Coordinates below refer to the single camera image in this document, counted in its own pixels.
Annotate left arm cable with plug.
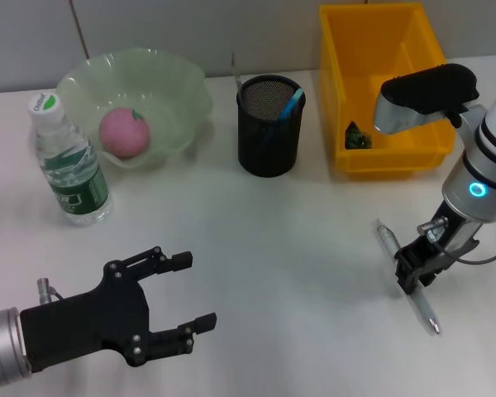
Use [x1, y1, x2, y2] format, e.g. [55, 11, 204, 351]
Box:
[36, 277, 66, 305]

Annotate green plastic wrapper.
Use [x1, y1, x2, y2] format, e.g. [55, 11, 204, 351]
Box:
[345, 119, 375, 150]

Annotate silver ballpoint pen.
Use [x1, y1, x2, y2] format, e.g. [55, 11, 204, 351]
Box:
[374, 218, 442, 336]

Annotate blue sheathed scissors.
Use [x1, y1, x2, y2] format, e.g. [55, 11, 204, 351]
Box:
[258, 87, 306, 154]

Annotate clear plastic ruler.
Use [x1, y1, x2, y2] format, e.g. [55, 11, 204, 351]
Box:
[230, 52, 245, 100]

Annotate black mesh pen holder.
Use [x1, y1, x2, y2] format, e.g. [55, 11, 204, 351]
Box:
[236, 74, 307, 178]

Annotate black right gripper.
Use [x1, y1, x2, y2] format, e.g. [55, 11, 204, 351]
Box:
[393, 201, 481, 296]

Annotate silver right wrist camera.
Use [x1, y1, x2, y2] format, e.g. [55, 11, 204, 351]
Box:
[373, 64, 480, 136]

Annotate yellow plastic bin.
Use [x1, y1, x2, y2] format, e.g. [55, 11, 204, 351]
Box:
[318, 2, 463, 179]

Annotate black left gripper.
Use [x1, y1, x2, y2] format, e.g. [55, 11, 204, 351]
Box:
[19, 246, 218, 373]

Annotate clear green-label water bottle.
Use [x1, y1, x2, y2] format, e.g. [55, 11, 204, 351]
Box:
[27, 93, 113, 227]

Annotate arm cable with plug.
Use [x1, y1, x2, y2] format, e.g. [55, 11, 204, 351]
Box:
[36, 277, 66, 305]
[417, 217, 496, 265]

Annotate translucent green fruit bowl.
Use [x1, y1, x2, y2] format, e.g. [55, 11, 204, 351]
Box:
[56, 47, 215, 169]

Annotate pink peach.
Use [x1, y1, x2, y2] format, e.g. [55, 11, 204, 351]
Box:
[98, 107, 151, 159]

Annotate right arm cable with plug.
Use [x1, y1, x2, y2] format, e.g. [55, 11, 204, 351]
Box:
[417, 217, 496, 265]

